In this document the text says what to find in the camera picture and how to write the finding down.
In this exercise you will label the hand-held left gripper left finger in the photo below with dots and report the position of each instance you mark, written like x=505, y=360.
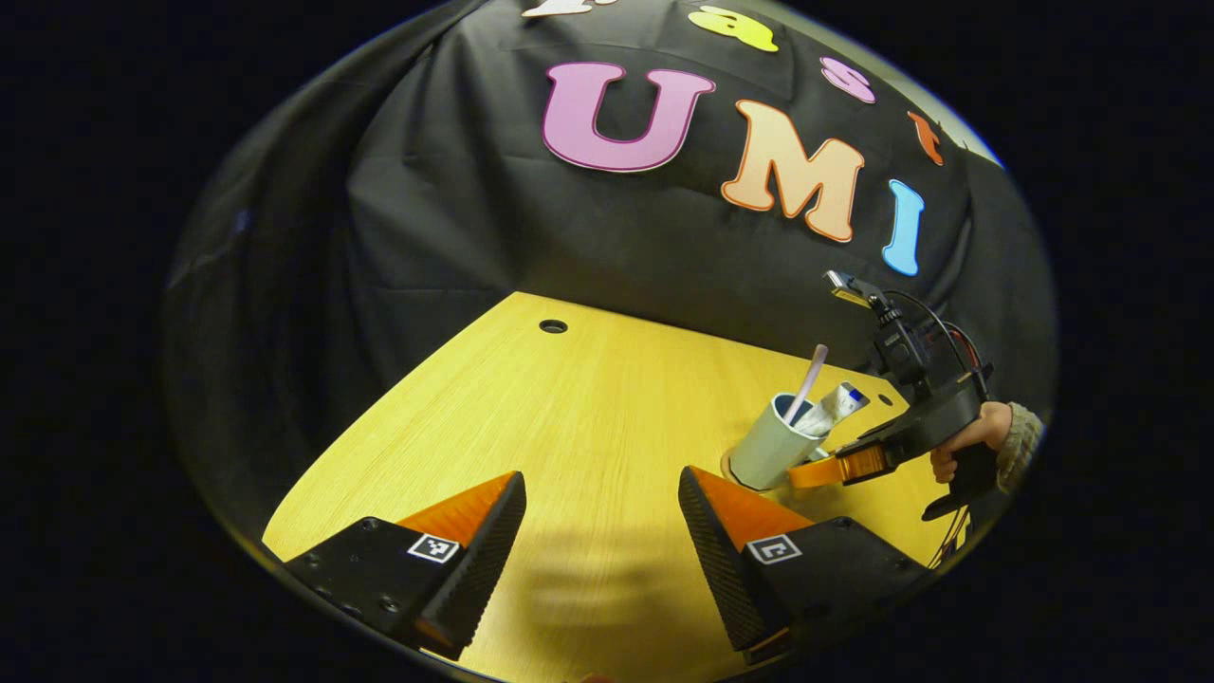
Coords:
x=484, y=555

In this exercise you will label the wooden desktop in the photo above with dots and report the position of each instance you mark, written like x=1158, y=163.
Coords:
x=569, y=427

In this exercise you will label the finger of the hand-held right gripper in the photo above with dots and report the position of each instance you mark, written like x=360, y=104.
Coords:
x=835, y=468

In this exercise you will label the black backdrop cloth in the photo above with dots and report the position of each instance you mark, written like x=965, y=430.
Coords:
x=569, y=247

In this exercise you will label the pale green cup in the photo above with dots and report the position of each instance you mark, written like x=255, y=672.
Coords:
x=768, y=446

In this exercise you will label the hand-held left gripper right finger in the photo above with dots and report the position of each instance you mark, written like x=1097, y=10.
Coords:
x=721, y=560

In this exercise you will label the round brown coaster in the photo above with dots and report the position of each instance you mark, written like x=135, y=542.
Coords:
x=726, y=468

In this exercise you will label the white toothpaste tube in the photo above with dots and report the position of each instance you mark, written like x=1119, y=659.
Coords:
x=835, y=406

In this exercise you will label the pink toothbrush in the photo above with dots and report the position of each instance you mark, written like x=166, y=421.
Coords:
x=808, y=379

